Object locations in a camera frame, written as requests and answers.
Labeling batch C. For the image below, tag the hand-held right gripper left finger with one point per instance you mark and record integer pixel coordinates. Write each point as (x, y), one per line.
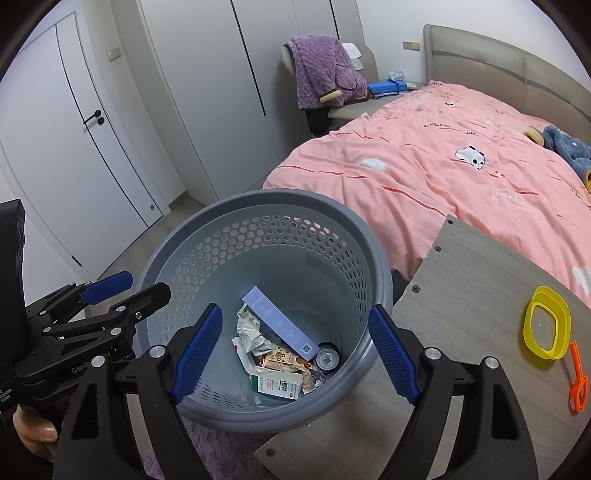
(198, 355)

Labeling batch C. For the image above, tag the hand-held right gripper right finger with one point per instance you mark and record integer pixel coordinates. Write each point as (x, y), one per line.
(392, 355)

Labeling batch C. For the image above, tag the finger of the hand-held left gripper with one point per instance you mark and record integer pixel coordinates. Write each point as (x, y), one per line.
(108, 286)
(138, 302)

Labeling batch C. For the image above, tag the white paper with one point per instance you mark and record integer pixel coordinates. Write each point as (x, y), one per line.
(251, 337)

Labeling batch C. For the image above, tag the red and white snack wrapper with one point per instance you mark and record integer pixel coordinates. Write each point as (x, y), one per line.
(281, 357)

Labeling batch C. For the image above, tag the white and green milk carton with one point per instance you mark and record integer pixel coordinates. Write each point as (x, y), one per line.
(277, 385)

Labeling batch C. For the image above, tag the grey perforated plastic wastebasket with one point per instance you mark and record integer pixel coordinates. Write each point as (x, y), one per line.
(277, 240)

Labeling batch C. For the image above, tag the person's left hand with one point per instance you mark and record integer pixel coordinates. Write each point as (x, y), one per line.
(34, 429)

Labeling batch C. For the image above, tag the lavender cardboard box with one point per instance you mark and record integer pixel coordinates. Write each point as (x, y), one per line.
(277, 318)

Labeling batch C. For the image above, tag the purple fluffy rug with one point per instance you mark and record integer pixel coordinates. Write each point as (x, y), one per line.
(221, 452)

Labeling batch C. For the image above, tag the white door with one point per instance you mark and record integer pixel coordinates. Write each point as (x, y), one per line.
(69, 138)

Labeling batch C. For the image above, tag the orange plastic clip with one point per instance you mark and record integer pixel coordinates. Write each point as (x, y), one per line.
(577, 387)

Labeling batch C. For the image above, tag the pink printed blanket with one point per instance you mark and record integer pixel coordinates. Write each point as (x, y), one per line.
(415, 152)

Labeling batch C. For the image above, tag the white wardrobe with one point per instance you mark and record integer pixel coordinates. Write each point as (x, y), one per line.
(207, 92)

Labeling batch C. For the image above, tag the beige chair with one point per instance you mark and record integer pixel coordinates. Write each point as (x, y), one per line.
(351, 111)

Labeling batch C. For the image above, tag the blue plastic box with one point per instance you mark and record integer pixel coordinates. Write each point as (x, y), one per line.
(385, 88)

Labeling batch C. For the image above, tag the small light blue packet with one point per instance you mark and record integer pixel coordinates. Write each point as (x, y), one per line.
(398, 77)

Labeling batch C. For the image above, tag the purple fluffy robe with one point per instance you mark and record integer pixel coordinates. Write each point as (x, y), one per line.
(323, 69)

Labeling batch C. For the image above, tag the white patterned cloth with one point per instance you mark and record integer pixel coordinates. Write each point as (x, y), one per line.
(353, 55)

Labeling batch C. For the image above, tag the grey padded headboard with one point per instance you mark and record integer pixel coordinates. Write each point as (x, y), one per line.
(485, 55)

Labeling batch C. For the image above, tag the gold wall switch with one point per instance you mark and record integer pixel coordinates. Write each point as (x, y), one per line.
(113, 53)
(411, 45)

